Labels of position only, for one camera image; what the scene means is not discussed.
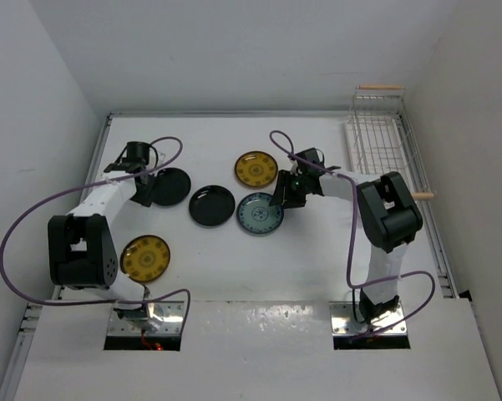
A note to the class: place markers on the black plate centre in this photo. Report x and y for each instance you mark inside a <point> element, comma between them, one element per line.
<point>211,206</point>

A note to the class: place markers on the black plate far left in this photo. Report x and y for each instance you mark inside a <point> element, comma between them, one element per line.
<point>172,186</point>

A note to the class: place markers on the metal base plate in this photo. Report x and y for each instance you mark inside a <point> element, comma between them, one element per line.
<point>163,319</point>
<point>347,321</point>

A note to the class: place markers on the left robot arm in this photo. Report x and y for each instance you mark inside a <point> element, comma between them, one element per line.
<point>82,254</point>

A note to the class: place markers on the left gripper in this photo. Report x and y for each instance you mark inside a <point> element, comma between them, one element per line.
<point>145,196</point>

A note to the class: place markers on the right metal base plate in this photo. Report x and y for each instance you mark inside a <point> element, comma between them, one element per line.
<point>347,321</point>

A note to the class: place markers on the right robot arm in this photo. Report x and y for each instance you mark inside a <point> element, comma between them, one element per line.
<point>383,205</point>

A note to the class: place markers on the white wire dish rack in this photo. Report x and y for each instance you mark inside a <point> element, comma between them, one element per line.
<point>380,138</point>

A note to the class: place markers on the black plate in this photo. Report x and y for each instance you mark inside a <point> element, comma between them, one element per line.
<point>172,186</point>
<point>211,206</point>

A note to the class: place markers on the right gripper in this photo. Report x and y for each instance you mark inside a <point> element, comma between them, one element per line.
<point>284,191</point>

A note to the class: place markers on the blue green patterned plate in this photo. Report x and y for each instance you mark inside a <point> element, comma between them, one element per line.
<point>256,216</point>

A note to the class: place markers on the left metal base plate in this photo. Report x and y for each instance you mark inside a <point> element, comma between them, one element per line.
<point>163,319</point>

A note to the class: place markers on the yellow patterned plate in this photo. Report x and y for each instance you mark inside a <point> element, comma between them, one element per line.
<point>256,169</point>
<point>145,258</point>

